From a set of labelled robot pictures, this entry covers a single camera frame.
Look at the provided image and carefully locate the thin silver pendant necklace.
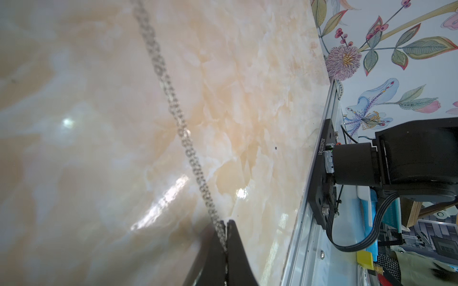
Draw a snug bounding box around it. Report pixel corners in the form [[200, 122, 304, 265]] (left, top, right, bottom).
[[130, 0, 230, 251]]

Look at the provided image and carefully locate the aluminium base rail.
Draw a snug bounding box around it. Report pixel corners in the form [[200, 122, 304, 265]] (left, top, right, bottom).
[[280, 79, 339, 286]]

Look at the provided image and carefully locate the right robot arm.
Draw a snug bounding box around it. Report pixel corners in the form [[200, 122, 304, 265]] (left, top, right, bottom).
[[330, 117, 458, 253]]

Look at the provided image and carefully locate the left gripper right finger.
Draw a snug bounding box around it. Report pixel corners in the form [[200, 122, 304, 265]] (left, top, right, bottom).
[[227, 220, 258, 286]]

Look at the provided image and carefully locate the yellow block outside cell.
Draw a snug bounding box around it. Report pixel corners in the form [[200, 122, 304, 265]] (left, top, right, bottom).
[[357, 250, 375, 271]]

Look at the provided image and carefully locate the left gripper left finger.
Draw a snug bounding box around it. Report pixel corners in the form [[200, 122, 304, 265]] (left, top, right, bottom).
[[183, 224, 227, 286]]

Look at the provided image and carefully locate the teal cutting mat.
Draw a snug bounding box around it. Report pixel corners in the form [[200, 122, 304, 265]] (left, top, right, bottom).
[[357, 187, 402, 263]]

